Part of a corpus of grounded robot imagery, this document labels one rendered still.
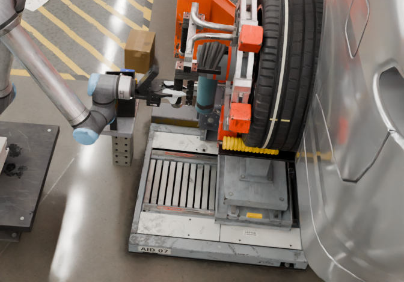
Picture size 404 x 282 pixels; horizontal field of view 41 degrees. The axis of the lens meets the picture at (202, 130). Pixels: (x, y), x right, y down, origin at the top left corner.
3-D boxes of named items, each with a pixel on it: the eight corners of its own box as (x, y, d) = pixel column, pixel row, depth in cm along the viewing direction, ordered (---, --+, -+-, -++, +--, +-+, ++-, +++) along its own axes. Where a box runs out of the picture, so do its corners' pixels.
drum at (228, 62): (244, 89, 223) (250, 62, 213) (193, 84, 223) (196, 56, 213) (244, 68, 233) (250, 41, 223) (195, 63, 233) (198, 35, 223)
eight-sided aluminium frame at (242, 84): (237, 159, 223) (258, 52, 185) (220, 157, 223) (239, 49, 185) (238, 75, 262) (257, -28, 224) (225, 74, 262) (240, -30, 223)
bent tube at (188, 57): (236, 67, 201) (240, 44, 193) (184, 62, 201) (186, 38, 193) (237, 39, 213) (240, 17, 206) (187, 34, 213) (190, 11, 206)
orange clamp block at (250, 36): (258, 53, 196) (262, 45, 187) (237, 50, 196) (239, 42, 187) (260, 35, 197) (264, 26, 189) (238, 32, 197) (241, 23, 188)
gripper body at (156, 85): (163, 95, 220) (133, 91, 219) (164, 78, 214) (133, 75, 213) (161, 107, 214) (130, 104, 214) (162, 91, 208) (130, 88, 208)
